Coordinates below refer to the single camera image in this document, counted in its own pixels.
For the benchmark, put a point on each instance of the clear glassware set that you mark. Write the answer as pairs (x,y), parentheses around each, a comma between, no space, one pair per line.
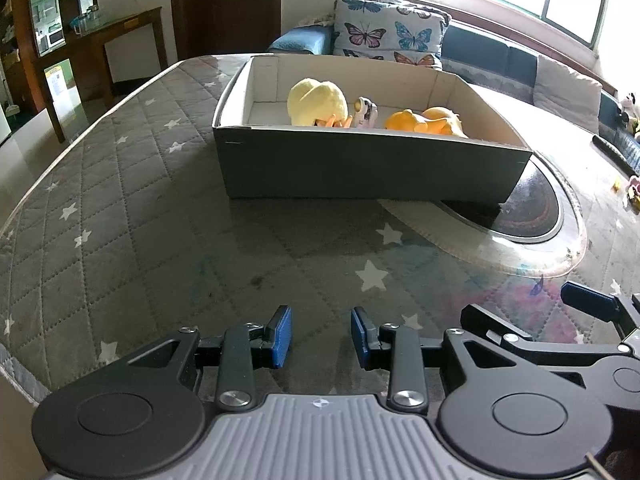
(85,22)

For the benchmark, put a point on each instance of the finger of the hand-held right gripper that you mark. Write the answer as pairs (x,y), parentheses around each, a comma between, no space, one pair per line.
(550,350)
(590,297)

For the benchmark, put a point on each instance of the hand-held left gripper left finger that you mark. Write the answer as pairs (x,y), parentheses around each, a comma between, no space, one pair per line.
(282,335)

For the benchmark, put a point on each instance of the large butterfly print pillow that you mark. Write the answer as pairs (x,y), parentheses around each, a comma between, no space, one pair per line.
(385,30)

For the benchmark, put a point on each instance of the small white robot toy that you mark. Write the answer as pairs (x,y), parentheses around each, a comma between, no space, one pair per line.
(365,110)

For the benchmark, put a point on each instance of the round glass inset cooktop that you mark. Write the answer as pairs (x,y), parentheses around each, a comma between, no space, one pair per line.
(530,210)

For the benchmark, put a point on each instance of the grey seat cushion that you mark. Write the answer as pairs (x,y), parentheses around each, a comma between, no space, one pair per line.
(565,90)

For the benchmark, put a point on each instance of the black remote control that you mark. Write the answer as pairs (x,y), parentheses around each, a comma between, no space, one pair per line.
(612,152)

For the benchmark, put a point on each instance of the grey star quilted table cover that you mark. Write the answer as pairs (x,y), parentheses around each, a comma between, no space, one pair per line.
(150,220)

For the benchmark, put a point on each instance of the yellow plush duck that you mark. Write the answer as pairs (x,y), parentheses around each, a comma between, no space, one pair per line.
(317,100)

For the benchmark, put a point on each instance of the grey cardboard box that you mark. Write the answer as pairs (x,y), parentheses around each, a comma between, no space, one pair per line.
(350,165)

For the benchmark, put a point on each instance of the dark wooden door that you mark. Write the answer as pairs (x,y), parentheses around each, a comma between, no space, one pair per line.
(225,15)

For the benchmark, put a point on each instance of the blue sofa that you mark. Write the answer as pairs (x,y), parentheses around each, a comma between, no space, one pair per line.
(490,55)

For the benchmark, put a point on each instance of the dark wooden desk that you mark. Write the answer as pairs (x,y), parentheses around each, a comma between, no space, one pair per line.
(95,55)

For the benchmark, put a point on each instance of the black white plush toy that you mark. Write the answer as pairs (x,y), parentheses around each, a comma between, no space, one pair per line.
(631,105)

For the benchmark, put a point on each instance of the white microwave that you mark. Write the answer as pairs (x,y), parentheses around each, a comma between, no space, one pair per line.
(50,40)

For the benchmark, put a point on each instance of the orange dinosaur toy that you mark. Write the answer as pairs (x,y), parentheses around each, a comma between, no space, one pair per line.
(445,122)
(402,120)

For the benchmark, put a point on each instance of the small pink toy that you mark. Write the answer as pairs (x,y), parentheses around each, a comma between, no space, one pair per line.
(634,190)

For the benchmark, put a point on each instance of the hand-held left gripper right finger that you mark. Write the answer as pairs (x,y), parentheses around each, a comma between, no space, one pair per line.
(361,337)

